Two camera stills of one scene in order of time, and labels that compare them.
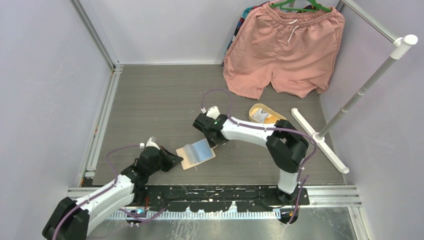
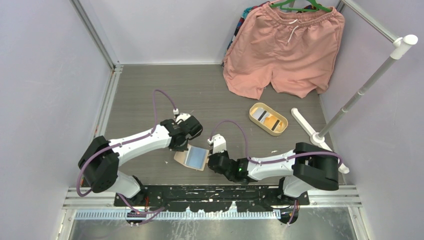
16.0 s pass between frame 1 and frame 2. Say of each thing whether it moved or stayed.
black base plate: stayed
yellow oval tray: stayed
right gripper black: moved
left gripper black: moved
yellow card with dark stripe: stayed
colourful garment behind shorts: stayed
